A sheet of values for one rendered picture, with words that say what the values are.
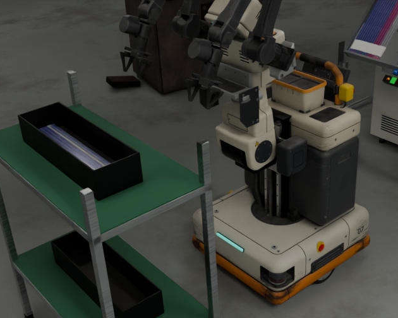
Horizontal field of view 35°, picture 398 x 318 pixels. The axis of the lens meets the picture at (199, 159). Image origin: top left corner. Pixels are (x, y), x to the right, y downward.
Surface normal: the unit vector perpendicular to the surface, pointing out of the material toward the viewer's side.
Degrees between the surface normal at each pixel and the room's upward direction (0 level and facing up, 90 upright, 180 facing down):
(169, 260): 0
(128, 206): 0
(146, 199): 0
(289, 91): 92
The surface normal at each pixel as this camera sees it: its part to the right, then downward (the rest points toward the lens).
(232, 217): -0.07, -0.87
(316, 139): -0.77, 0.35
